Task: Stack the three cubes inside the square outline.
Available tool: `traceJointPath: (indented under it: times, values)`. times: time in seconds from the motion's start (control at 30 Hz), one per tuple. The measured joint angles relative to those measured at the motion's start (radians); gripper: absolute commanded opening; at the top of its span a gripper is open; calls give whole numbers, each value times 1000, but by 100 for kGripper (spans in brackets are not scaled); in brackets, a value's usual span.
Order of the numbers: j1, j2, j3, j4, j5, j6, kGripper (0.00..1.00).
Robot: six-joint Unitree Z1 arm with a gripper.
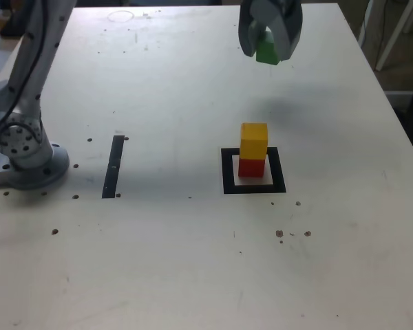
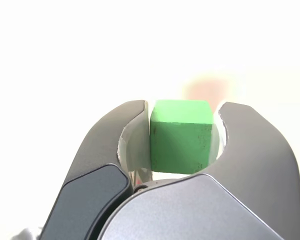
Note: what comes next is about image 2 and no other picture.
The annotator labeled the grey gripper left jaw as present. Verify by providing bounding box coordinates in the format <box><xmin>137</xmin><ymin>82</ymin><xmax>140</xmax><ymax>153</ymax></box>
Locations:
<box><xmin>38</xmin><ymin>99</ymin><xmax>154</xmax><ymax>240</ymax></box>

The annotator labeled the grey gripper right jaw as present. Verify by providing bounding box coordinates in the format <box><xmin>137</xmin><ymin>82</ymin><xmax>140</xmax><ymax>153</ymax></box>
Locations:
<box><xmin>97</xmin><ymin>101</ymin><xmax>300</xmax><ymax>240</ymax></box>

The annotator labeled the green cube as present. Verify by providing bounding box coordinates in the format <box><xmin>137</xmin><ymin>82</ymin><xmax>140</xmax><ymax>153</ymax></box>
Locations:
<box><xmin>149</xmin><ymin>99</ymin><xmax>214</xmax><ymax>175</ymax></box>

